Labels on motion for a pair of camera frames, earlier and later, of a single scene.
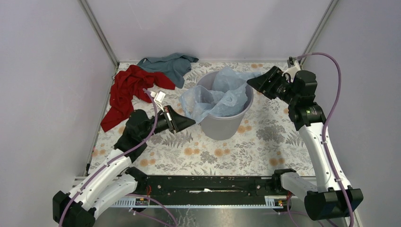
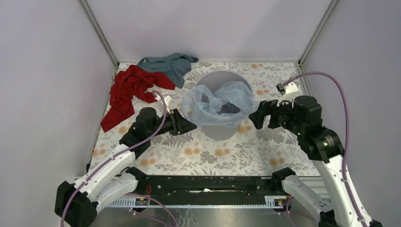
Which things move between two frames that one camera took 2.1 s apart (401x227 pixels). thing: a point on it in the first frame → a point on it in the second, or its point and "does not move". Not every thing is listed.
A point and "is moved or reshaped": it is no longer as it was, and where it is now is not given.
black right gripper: (274, 75) → (265, 108)
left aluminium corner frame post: (100, 32) does not move
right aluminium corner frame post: (324, 19) does not move
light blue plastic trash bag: (228, 97) is moved or reshaped
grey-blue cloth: (177, 65) does not move
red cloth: (128, 84) does not move
